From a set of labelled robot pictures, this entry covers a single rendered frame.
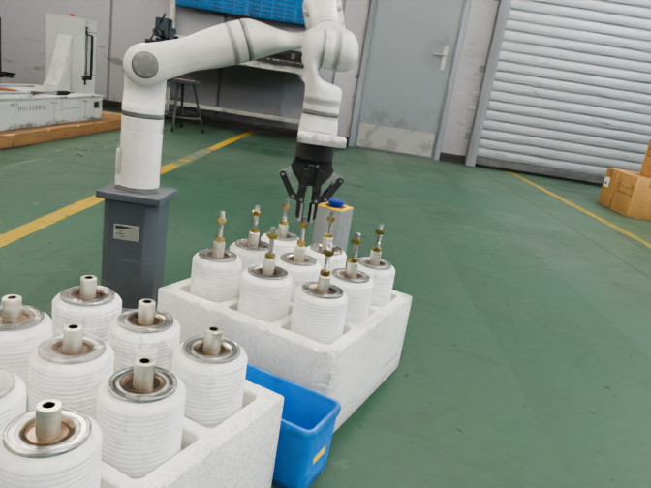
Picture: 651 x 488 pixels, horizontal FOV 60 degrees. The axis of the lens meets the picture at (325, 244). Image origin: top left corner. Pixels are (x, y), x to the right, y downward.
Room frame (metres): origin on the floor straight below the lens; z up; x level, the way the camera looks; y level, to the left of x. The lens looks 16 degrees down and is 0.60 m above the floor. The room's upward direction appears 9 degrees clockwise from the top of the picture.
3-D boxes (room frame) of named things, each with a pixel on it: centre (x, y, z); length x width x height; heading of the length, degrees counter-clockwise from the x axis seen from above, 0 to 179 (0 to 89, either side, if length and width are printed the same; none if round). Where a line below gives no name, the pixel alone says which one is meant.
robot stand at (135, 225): (1.30, 0.46, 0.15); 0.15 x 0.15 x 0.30; 0
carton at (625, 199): (4.32, -2.30, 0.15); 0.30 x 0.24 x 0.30; 179
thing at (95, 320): (0.77, 0.34, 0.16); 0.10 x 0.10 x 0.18
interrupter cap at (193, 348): (0.67, 0.13, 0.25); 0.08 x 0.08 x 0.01
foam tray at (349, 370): (1.10, 0.05, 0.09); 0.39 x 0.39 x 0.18; 64
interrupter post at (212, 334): (0.67, 0.13, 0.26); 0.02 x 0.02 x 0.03
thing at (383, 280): (1.16, -0.11, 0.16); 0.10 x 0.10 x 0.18
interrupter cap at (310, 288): (0.95, -0.01, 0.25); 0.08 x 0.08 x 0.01
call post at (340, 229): (1.40, -0.01, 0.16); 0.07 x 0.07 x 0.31; 64
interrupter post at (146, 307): (0.72, 0.23, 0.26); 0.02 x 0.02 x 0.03
